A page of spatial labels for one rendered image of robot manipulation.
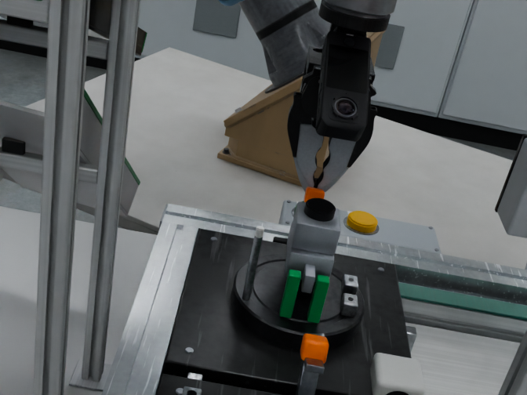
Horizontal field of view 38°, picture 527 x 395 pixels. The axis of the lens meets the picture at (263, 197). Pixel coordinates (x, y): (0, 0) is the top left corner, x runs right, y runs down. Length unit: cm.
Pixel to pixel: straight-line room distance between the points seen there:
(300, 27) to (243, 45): 257
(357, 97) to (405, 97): 321
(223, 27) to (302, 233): 314
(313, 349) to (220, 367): 14
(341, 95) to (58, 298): 33
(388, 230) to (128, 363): 43
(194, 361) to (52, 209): 25
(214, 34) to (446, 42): 114
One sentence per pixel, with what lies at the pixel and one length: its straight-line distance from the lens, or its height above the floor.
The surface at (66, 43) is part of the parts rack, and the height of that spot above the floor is 129.
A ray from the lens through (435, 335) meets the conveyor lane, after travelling 93.
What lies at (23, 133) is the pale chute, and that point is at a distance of 69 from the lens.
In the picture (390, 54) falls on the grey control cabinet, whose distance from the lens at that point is 385.
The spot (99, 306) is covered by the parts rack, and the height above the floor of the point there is 96.
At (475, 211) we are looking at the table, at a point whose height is 86.
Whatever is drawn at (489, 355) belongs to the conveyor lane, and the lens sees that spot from 93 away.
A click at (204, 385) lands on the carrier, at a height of 97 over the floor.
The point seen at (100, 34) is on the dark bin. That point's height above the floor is 124.
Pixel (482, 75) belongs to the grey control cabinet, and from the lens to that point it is 396.
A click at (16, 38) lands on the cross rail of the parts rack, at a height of 122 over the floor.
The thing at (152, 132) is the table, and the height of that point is 86.
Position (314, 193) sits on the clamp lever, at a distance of 81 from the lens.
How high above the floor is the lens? 144
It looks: 28 degrees down
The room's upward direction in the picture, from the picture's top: 12 degrees clockwise
